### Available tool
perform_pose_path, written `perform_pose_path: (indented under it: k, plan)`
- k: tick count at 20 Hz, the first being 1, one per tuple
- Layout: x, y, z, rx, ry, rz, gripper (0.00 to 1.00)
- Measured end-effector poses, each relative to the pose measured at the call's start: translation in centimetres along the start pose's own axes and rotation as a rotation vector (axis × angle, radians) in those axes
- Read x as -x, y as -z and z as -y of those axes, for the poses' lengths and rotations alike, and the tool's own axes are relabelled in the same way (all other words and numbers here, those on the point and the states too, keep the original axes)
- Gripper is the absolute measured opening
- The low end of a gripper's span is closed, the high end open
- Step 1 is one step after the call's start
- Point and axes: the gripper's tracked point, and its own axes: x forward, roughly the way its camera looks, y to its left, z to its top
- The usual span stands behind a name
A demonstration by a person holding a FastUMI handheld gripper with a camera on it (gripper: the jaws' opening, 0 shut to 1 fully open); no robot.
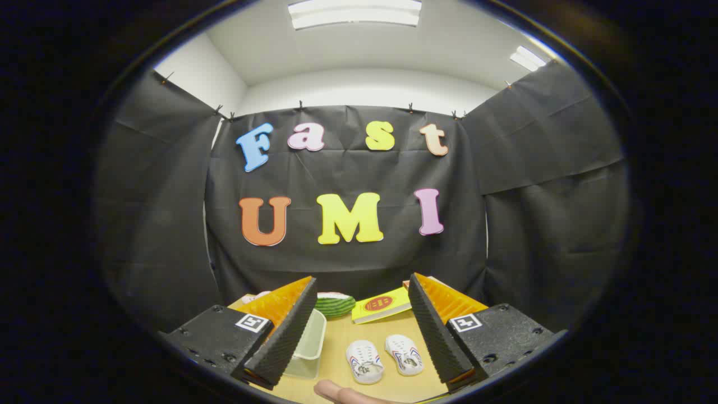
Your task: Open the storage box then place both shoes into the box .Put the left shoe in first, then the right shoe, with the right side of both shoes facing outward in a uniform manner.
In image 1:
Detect yellow book with red circle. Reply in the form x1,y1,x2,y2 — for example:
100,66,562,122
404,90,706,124
352,287,413,324

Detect long ceiling light panel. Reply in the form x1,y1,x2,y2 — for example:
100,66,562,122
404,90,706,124
288,0,422,30

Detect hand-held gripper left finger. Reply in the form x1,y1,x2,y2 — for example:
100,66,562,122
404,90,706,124
159,275,318,392

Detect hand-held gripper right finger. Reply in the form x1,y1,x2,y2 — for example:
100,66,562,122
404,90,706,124
408,272,568,393

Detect cream fabric storage box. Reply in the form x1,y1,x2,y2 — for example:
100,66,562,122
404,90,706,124
283,309,327,379

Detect watermelon slice plush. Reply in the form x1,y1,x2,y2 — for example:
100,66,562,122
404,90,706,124
314,292,357,319

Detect small ceiling light panel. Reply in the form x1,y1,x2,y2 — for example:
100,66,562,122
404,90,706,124
509,45,548,72

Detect white canvas shoe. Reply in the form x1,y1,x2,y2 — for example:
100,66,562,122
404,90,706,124
385,334,424,377
346,339,385,385

